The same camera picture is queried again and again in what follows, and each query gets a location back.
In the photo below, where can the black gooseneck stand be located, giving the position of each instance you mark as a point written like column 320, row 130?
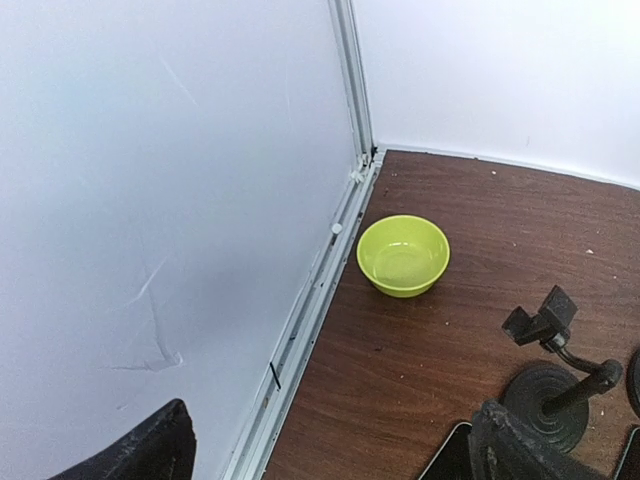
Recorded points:
column 552, row 400

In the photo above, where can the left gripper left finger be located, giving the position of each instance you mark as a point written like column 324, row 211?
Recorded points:
column 163, row 446

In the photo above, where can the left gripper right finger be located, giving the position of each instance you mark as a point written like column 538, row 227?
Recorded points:
column 502, row 447

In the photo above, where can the left aluminium frame post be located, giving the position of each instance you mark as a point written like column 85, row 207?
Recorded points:
column 344, row 24

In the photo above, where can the silver smartphone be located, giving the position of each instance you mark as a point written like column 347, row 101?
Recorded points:
column 452, row 459

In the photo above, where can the black stand with teal phone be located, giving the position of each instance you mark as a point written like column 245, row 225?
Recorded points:
column 633, row 382

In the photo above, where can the grey smartphone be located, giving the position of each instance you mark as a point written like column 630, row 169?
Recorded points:
column 629, row 463

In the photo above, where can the green bowl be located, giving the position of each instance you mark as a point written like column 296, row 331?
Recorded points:
column 403, row 256

